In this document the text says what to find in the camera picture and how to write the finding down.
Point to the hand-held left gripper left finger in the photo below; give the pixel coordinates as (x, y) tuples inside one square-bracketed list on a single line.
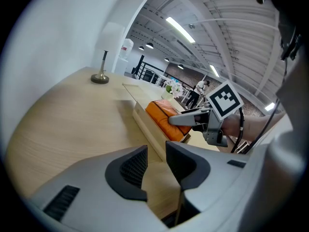
[(96, 197)]

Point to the person's gray shirt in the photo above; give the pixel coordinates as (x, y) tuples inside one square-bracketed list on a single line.
[(294, 86)]

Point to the white flowers in vase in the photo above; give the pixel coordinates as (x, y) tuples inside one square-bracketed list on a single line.
[(174, 88)]

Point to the orange tissue pack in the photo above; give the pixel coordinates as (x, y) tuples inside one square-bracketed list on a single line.
[(160, 116)]

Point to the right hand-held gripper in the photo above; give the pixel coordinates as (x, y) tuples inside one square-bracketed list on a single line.
[(223, 100)]

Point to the person's right forearm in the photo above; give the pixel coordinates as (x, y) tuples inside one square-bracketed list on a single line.
[(253, 127)]

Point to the black metal railing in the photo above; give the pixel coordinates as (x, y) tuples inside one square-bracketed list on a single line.
[(144, 70)]

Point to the black head-worn camera rig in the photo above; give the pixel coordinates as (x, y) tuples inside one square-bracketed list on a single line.
[(287, 33)]

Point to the black pendant lamp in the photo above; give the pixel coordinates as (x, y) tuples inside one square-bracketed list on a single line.
[(180, 66), (166, 60), (149, 45), (141, 48)]

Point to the white shade table lamp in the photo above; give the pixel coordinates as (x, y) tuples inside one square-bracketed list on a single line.
[(109, 36)]

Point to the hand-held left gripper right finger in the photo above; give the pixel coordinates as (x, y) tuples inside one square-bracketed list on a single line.
[(217, 178)]

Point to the long ceiling light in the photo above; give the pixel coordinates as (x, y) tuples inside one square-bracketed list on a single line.
[(214, 70), (179, 29), (270, 106)]

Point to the beige wooden container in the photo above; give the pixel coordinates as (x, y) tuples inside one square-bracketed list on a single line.
[(147, 127)]

